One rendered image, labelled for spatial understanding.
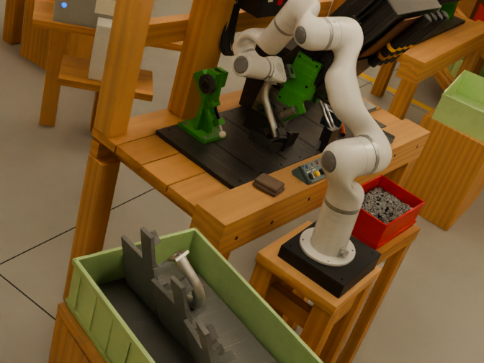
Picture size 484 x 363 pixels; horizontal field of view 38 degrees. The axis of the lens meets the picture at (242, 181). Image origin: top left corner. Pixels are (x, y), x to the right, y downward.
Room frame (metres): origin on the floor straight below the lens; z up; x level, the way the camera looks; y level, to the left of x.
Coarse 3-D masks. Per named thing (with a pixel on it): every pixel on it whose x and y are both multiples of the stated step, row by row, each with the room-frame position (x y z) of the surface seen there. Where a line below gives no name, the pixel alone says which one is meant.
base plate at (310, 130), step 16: (224, 112) 2.69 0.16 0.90; (240, 112) 2.74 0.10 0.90; (320, 112) 2.99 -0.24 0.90; (176, 128) 2.44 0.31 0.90; (224, 128) 2.56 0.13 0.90; (240, 128) 2.60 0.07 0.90; (288, 128) 2.74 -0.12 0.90; (304, 128) 2.78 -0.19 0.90; (320, 128) 2.83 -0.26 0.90; (176, 144) 2.32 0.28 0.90; (192, 144) 2.35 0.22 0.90; (208, 144) 2.39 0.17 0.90; (224, 144) 2.43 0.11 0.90; (240, 144) 2.47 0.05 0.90; (256, 144) 2.51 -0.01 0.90; (304, 144) 2.64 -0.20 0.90; (320, 144) 2.69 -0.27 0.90; (192, 160) 2.27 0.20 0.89; (208, 160) 2.28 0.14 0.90; (224, 160) 2.31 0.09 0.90; (240, 160) 2.35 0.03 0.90; (256, 160) 2.39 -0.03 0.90; (272, 160) 2.43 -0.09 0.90; (288, 160) 2.47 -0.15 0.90; (224, 176) 2.20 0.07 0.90; (240, 176) 2.23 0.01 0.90; (256, 176) 2.27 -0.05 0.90
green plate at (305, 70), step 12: (300, 60) 2.63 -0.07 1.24; (312, 60) 2.62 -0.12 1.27; (300, 72) 2.61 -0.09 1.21; (312, 72) 2.60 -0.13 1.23; (288, 84) 2.61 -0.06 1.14; (300, 84) 2.59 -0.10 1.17; (312, 84) 2.58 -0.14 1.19; (288, 96) 2.59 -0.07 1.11; (300, 96) 2.57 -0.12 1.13; (312, 96) 2.63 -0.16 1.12
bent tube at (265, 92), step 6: (288, 66) 2.60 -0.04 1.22; (288, 72) 2.59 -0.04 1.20; (294, 72) 2.62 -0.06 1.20; (294, 78) 2.60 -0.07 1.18; (264, 84) 2.62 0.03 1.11; (270, 84) 2.62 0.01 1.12; (264, 90) 2.61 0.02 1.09; (264, 96) 2.60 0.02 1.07; (264, 102) 2.58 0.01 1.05; (264, 108) 2.57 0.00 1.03; (270, 108) 2.57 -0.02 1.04; (270, 114) 2.56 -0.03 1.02; (270, 120) 2.54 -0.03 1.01; (270, 126) 2.53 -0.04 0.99; (276, 126) 2.53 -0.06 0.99; (276, 132) 2.51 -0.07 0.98
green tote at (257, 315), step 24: (168, 240) 1.68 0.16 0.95; (192, 240) 1.75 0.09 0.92; (96, 264) 1.50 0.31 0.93; (120, 264) 1.57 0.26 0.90; (192, 264) 1.73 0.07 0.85; (216, 264) 1.66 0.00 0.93; (72, 288) 1.45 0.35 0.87; (96, 288) 1.38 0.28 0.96; (216, 288) 1.64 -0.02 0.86; (240, 288) 1.59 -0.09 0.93; (72, 312) 1.43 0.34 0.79; (96, 312) 1.36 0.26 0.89; (240, 312) 1.57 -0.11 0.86; (264, 312) 1.51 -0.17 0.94; (96, 336) 1.35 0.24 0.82; (120, 336) 1.28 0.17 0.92; (264, 336) 1.49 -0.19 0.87; (288, 336) 1.44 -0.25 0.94; (120, 360) 1.27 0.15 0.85; (144, 360) 1.21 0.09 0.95; (288, 360) 1.42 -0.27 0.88; (312, 360) 1.38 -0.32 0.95
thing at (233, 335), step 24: (120, 288) 1.53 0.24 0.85; (120, 312) 1.44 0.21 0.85; (144, 312) 1.46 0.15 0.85; (216, 312) 1.55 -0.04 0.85; (144, 336) 1.38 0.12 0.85; (168, 336) 1.40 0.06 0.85; (240, 336) 1.49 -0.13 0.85; (168, 360) 1.32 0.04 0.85; (192, 360) 1.35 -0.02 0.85; (240, 360) 1.40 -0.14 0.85; (264, 360) 1.43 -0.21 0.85
